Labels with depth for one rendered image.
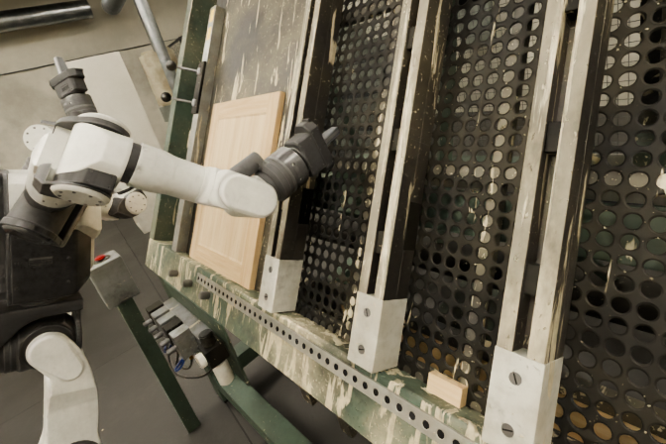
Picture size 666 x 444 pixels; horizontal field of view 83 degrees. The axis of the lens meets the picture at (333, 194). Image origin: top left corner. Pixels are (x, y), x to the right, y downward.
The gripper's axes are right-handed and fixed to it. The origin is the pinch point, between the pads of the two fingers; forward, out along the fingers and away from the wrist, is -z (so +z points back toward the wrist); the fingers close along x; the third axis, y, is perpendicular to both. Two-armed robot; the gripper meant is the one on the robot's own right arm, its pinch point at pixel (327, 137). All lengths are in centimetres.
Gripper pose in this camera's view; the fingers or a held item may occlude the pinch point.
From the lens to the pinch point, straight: 83.6
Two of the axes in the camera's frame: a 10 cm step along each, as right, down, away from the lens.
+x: -4.0, -8.0, -4.6
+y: -6.7, -0.9, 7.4
